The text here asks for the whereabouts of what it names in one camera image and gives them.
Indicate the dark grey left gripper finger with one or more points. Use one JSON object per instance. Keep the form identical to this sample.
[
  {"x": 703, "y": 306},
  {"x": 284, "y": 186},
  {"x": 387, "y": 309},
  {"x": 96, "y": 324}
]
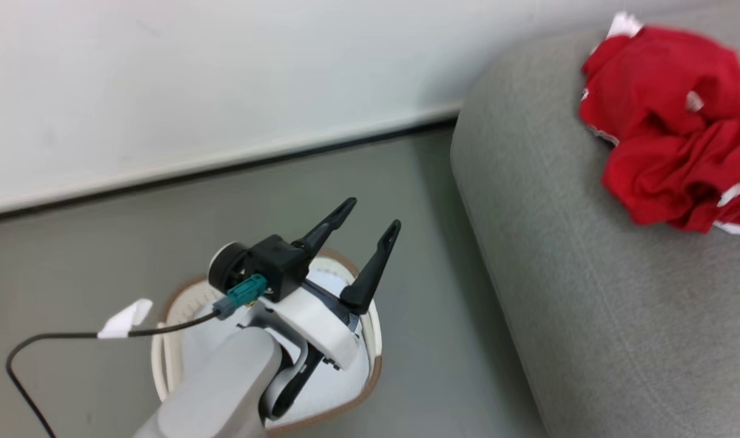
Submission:
[
  {"x": 321, "y": 232},
  {"x": 373, "y": 267}
]

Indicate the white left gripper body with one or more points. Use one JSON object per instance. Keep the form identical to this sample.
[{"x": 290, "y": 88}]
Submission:
[{"x": 318, "y": 325}]

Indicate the red and white garment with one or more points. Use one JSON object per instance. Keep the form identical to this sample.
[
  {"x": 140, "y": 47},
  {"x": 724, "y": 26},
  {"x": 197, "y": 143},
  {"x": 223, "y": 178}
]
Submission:
[{"x": 661, "y": 121}]

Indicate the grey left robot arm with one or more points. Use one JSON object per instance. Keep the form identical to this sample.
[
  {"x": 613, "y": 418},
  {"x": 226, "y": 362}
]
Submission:
[{"x": 224, "y": 383}]

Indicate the grey fabric sofa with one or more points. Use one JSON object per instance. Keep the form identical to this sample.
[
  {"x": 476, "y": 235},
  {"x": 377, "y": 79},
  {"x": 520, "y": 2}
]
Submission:
[{"x": 588, "y": 304}]

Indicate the white laundry basket brown rim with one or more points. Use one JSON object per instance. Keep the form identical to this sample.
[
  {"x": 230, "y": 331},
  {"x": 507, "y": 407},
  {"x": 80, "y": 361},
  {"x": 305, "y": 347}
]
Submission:
[{"x": 357, "y": 371}]

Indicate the white baseboard strip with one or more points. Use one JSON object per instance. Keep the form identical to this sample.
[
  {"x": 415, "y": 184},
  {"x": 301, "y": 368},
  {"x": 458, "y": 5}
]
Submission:
[{"x": 224, "y": 159}]

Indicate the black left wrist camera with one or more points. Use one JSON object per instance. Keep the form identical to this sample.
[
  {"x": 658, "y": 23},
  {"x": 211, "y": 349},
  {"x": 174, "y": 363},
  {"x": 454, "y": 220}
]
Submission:
[{"x": 272, "y": 261}]

